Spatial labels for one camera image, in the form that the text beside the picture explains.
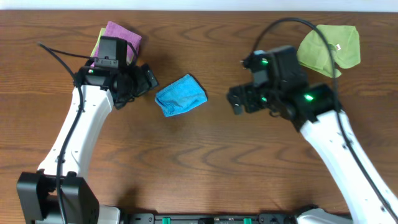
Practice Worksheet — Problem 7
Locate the folded light green cloth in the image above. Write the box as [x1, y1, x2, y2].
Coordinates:
[90, 28, 106, 57]

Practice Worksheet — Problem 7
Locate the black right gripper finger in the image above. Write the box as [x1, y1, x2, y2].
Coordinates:
[227, 93, 243, 115]
[227, 85, 245, 96]

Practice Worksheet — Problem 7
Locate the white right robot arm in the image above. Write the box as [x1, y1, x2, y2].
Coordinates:
[227, 83, 397, 223]

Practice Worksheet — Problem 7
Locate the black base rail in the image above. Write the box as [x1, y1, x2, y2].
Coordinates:
[99, 205, 352, 224]

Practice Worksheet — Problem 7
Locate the crumpled green cloth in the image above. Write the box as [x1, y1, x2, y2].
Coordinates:
[297, 25, 361, 78]

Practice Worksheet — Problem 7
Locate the blue microfiber cloth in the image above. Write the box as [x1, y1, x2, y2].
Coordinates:
[155, 74, 208, 117]

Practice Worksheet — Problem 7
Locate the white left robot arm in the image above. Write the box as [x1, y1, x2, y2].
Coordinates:
[17, 64, 159, 223]

